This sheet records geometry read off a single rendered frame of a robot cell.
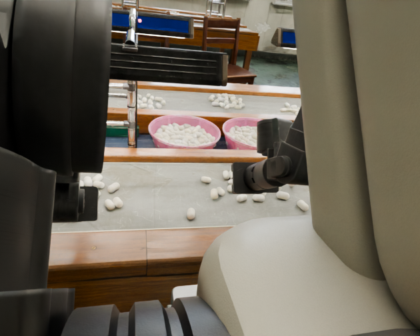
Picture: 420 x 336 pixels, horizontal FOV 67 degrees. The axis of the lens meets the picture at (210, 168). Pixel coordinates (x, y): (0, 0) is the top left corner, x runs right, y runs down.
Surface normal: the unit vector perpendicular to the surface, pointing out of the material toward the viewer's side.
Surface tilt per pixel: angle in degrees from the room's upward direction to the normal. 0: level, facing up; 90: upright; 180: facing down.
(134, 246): 0
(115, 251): 0
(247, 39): 90
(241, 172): 49
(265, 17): 90
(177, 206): 0
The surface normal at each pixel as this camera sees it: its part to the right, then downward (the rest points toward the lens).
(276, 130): -0.88, -0.09
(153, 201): 0.13, -0.84
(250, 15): 0.20, 0.55
